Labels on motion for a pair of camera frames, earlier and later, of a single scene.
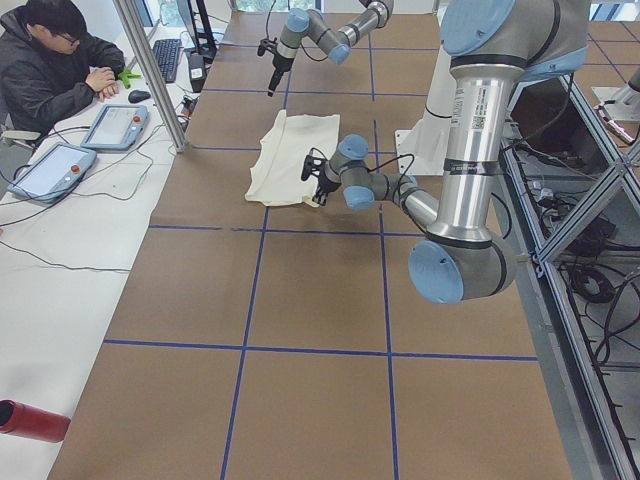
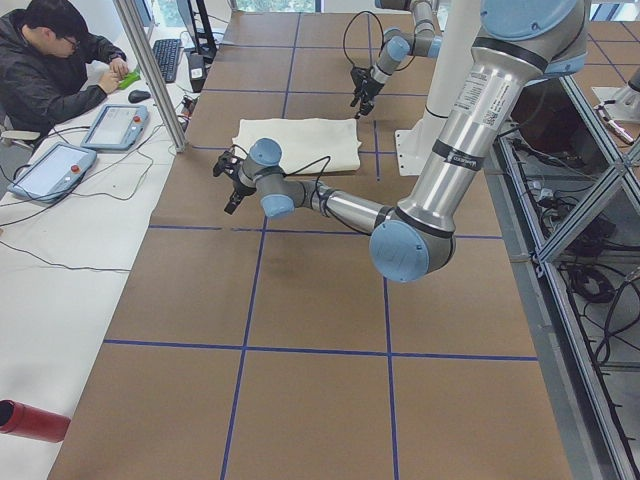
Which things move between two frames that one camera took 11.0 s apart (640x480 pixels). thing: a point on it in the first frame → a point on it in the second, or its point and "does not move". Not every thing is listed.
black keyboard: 167,53 does not move
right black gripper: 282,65 → 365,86
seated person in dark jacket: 50,65 does not move
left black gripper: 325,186 → 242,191
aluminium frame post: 130,18 does not move
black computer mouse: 138,95 does not move
